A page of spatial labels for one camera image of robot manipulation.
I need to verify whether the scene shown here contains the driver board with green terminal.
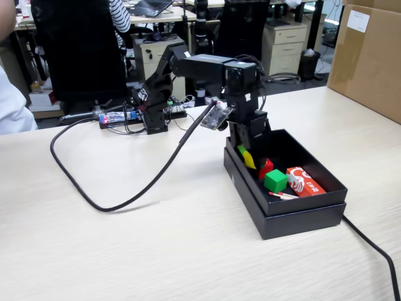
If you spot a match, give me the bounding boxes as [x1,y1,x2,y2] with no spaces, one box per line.
[166,95,188,119]

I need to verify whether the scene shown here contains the person in striped shirt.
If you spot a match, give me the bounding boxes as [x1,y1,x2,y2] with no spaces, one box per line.
[108,0,132,48]

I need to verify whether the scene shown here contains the black trash bin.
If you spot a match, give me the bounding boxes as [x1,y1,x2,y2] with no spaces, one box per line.
[297,48,322,83]

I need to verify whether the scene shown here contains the black power cable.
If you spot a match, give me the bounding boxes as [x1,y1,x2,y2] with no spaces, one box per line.
[342,214,401,301]

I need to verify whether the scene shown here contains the black supply cable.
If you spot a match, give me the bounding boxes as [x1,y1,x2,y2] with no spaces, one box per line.
[57,112,103,127]

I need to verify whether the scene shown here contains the black box lid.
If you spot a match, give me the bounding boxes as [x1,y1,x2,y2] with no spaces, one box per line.
[223,147,347,241]

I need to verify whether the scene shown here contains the large brown cardboard box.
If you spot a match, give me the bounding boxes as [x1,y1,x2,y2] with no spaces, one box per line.
[326,0,401,125]

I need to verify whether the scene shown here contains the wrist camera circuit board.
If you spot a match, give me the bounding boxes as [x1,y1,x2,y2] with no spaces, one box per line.
[200,105,234,131]

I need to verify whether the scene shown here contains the black mesh office chair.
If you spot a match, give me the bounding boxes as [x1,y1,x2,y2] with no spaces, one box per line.
[30,0,129,117]

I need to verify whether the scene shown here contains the green wooden cube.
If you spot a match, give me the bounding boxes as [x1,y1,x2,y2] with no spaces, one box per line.
[264,169,288,193]

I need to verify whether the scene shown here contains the person in white shirt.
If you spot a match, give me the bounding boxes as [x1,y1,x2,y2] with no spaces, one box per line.
[0,64,39,135]

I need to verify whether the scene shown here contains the yellow wooden cube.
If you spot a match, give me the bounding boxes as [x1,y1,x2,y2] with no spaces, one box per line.
[243,149,257,171]

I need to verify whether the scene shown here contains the red wooden cube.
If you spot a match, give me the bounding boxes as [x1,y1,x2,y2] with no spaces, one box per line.
[257,158,274,180]

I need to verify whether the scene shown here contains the black vertical pole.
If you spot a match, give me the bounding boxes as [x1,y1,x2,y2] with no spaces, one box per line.
[193,0,209,106]

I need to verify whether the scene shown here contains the white and red carton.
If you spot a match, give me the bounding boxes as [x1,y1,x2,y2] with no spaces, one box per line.
[29,89,62,107]

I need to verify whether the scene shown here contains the beige office desk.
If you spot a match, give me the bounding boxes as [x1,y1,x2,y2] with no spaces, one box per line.
[15,4,198,32]

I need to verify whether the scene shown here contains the control board with red LED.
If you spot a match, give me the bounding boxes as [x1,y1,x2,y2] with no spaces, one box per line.
[98,110,138,130]

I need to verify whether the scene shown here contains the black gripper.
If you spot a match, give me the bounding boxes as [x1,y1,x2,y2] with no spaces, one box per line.
[225,93,272,162]

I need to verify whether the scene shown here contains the dark open laptop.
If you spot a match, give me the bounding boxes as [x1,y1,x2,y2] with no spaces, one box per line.
[128,0,175,18]

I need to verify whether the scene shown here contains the bare person forearm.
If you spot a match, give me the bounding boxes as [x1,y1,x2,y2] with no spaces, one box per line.
[0,0,18,41]

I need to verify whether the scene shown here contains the black cardboard box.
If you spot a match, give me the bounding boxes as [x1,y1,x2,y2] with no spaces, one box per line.
[226,128,348,217]

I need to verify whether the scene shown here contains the red patterned matchbox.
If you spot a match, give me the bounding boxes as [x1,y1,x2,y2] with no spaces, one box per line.
[285,166,326,198]

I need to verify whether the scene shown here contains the thick black camera cable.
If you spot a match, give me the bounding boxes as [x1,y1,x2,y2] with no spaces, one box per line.
[49,98,220,213]

